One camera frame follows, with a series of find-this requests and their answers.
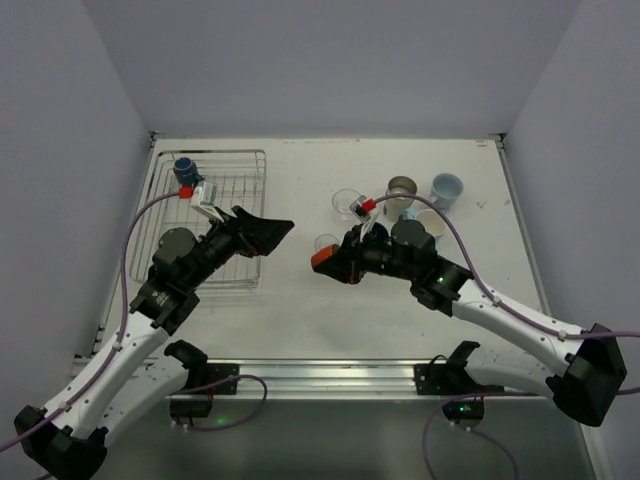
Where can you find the aluminium frame rail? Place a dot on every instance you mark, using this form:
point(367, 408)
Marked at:
point(320, 375)

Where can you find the clear glass cup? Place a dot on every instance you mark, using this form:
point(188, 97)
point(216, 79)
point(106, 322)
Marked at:
point(323, 241)

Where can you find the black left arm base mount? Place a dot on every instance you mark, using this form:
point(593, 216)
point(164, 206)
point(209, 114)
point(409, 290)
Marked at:
point(203, 377)

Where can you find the clear plastic cup front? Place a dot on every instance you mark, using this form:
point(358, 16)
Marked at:
point(341, 202)

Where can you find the light blue cup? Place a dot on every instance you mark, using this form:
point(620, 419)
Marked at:
point(409, 214)

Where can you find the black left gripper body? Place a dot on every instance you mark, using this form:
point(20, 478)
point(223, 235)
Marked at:
point(240, 232)

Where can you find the dark blue mug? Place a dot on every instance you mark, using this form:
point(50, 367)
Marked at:
point(186, 173)
point(379, 232)

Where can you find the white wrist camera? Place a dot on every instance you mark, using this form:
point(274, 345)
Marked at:
point(202, 201)
point(365, 210)

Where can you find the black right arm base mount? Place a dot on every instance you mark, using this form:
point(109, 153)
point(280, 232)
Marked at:
point(448, 376)

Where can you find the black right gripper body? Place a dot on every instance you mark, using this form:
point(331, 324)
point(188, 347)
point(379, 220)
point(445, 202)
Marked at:
point(353, 257)

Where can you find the black left controller box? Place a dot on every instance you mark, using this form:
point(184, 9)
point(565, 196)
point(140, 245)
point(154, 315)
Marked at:
point(190, 409)

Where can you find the dark blue mug front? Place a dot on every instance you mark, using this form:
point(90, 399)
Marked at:
point(379, 232)

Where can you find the black controller box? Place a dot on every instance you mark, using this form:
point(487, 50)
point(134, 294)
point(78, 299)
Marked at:
point(465, 413)
point(190, 409)

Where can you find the black right controller box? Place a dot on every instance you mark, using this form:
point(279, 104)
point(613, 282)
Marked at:
point(465, 413)

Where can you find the grey ceramic mug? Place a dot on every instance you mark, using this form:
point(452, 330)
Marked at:
point(446, 189)

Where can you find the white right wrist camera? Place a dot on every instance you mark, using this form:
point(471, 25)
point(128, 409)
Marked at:
point(365, 210)

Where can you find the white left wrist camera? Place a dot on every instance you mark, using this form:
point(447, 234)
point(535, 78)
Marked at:
point(202, 201)

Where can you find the metal wire dish rack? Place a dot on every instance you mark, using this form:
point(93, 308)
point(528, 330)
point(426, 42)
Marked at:
point(239, 178)

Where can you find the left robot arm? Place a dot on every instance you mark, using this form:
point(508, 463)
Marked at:
point(72, 443)

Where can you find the dark blue mug rear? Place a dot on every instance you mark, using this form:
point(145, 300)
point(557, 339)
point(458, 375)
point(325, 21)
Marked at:
point(186, 173)

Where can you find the orange ceramic cup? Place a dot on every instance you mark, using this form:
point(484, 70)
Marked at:
point(322, 255)

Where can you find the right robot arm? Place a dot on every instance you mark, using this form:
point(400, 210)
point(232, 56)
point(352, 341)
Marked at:
point(581, 371)

